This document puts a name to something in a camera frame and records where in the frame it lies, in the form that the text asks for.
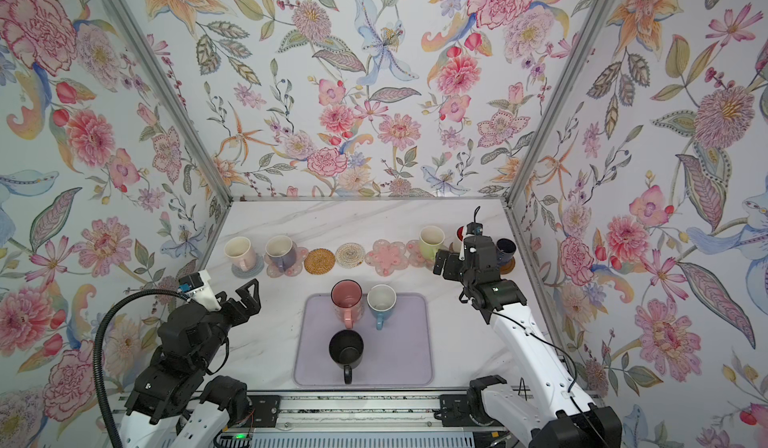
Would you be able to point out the red inside white mug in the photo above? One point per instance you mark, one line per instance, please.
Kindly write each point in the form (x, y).
(457, 241)

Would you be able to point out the cream mug green handle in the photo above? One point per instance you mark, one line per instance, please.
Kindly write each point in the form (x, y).
(431, 240)

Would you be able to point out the colourful patterned round coaster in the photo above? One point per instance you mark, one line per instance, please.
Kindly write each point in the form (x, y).
(350, 255)

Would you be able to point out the aluminium corner post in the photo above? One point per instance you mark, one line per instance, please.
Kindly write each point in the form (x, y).
(594, 22)
(138, 43)

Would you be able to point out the lilac tray mat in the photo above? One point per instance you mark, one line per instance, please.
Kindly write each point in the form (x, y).
(396, 356)

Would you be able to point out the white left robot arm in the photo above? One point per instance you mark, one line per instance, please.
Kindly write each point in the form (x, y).
(174, 394)

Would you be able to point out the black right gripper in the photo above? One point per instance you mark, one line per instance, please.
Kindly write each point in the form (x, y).
(450, 272)

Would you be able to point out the woven tan round coaster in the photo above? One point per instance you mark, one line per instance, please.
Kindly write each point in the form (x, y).
(319, 261)

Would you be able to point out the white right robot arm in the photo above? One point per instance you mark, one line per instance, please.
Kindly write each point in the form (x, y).
(540, 376)

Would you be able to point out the aluminium corner post left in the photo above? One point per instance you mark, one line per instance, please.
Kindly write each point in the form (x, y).
(138, 43)

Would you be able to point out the brown wooden round coaster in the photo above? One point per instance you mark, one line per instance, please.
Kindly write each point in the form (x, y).
(508, 267)

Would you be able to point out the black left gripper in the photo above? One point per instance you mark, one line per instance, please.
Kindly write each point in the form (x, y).
(253, 307)

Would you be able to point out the black mug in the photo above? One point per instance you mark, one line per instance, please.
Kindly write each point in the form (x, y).
(346, 349)

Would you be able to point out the aluminium corner post right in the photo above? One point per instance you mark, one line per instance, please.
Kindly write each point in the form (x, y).
(594, 22)

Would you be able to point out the white mug blue handle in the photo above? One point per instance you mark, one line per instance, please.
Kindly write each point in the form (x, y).
(381, 300)

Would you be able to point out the dark navy small mug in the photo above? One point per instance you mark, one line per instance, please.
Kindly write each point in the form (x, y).
(505, 250)

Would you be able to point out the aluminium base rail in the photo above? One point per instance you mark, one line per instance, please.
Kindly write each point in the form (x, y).
(363, 411)

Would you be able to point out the cream mug purple handle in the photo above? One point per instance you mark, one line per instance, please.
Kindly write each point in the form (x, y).
(281, 251)

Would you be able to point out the cream mug pink handle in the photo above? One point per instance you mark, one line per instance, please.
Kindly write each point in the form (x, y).
(240, 252)

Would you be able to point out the grey round coaster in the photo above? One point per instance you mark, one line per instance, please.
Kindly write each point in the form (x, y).
(253, 272)

